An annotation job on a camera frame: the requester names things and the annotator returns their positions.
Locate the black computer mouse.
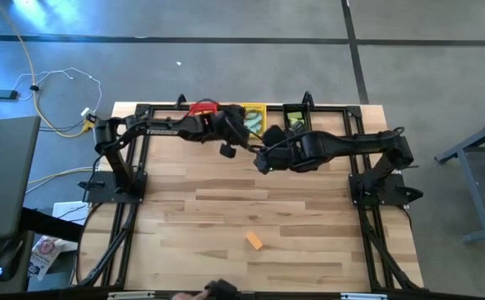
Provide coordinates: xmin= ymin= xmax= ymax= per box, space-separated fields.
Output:
xmin=0 ymin=239 xmax=25 ymax=283

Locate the white floor cable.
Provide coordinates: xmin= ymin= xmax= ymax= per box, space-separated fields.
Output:
xmin=12 ymin=67 xmax=103 ymax=113

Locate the black plastic basket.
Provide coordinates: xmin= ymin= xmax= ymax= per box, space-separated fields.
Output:
xmin=282 ymin=102 xmax=312 ymax=134

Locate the black handheld device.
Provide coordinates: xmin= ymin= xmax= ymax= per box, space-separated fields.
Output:
xmin=203 ymin=278 xmax=240 ymax=300

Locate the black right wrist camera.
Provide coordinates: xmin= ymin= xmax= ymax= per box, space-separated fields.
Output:
xmin=262 ymin=124 xmax=288 ymax=148

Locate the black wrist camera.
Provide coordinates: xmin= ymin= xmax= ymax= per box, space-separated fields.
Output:
xmin=219 ymin=142 xmax=238 ymax=159
xmin=262 ymin=124 xmax=288 ymax=148

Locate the red plastic basket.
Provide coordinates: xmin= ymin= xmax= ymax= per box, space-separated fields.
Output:
xmin=188 ymin=102 xmax=219 ymax=118

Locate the person's hand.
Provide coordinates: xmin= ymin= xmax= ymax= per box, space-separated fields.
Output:
xmin=170 ymin=290 xmax=210 ymax=300

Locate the yellow floor cable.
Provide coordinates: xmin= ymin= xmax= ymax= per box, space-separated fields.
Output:
xmin=0 ymin=0 xmax=98 ymax=138

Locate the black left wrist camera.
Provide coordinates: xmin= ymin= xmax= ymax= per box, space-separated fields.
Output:
xmin=219 ymin=142 xmax=238 ymax=159

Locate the silver metal bracket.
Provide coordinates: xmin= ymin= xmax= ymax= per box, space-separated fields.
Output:
xmin=107 ymin=291 xmax=156 ymax=300
xmin=340 ymin=292 xmax=389 ymax=300

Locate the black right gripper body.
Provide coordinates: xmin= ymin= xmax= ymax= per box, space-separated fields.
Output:
xmin=253 ymin=143 xmax=306 ymax=175

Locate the black aluminium table frame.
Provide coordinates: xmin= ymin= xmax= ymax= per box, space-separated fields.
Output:
xmin=73 ymin=102 xmax=425 ymax=293

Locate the long orange block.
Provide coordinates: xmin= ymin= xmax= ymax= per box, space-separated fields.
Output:
xmin=244 ymin=231 xmax=264 ymax=252

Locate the yellow plastic basket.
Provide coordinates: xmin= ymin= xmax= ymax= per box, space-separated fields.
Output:
xmin=241 ymin=102 xmax=268 ymax=139

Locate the printed paper bag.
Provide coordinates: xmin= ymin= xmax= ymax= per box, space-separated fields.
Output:
xmin=27 ymin=235 xmax=63 ymax=281

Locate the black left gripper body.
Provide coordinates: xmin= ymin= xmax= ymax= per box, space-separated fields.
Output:
xmin=217 ymin=103 xmax=248 ymax=145

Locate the white box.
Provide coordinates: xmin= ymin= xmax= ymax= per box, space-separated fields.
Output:
xmin=52 ymin=201 xmax=90 ymax=226

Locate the grey metal stand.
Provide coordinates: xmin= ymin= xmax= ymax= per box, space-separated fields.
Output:
xmin=433 ymin=112 xmax=485 ymax=245

